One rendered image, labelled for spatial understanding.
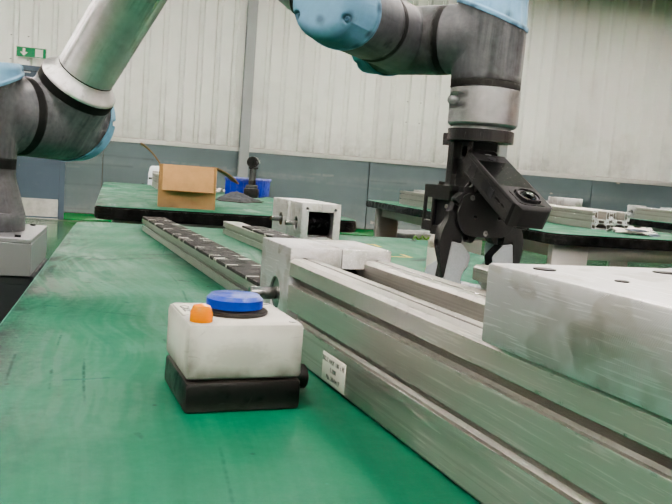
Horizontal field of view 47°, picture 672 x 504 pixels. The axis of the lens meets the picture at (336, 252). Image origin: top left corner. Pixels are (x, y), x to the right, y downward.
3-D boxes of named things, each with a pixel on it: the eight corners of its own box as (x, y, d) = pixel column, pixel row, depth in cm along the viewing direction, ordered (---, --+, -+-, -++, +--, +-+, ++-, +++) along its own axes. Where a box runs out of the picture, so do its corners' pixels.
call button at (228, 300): (199, 315, 56) (201, 287, 56) (253, 315, 57) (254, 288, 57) (212, 326, 52) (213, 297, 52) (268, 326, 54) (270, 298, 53)
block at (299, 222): (277, 240, 176) (280, 199, 176) (324, 242, 180) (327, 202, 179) (288, 245, 167) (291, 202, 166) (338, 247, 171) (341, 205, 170)
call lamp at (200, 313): (187, 318, 51) (188, 301, 51) (209, 318, 52) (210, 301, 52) (191, 323, 50) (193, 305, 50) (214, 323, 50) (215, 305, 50)
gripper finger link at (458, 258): (426, 317, 88) (449, 239, 88) (452, 328, 82) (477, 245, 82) (403, 310, 87) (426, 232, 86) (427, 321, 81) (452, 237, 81)
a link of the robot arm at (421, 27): (334, -10, 84) (426, -15, 78) (381, 15, 93) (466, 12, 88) (327, 63, 84) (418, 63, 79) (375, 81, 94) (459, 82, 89)
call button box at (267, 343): (163, 380, 57) (168, 297, 57) (287, 377, 61) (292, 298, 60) (183, 414, 50) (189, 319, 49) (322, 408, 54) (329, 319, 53)
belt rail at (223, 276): (141, 230, 177) (142, 217, 177) (159, 230, 179) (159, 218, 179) (255, 309, 89) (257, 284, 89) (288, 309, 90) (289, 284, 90)
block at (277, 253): (233, 330, 77) (239, 236, 76) (347, 329, 81) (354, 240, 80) (258, 352, 68) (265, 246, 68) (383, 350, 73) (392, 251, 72)
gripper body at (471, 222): (475, 237, 91) (486, 135, 90) (517, 246, 83) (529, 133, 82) (418, 234, 88) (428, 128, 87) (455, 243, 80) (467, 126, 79)
